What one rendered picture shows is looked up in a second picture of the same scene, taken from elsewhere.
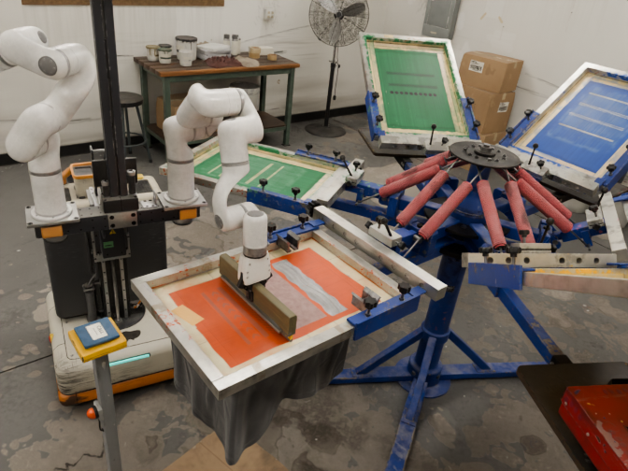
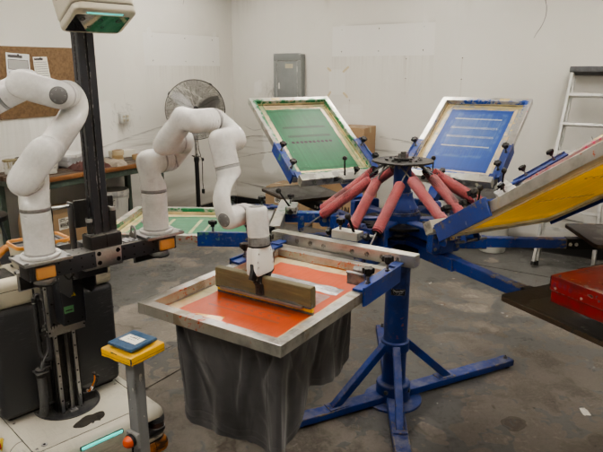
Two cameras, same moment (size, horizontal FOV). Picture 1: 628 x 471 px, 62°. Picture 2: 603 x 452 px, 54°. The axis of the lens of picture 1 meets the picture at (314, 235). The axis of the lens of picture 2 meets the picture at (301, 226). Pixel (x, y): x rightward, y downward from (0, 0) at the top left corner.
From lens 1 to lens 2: 0.78 m
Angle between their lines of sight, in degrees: 20
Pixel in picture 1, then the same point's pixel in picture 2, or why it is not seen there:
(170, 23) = (24, 136)
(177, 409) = not seen: outside the picture
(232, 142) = (226, 146)
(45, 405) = not seen: outside the picture
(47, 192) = (41, 230)
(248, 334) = (272, 317)
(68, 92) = (69, 123)
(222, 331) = (248, 320)
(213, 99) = (200, 115)
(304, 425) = not seen: outside the picture
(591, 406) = (574, 280)
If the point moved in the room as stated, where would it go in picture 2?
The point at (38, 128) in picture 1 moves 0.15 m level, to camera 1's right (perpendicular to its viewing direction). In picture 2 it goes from (47, 156) to (99, 154)
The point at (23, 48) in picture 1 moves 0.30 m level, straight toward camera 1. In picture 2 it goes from (34, 82) to (80, 83)
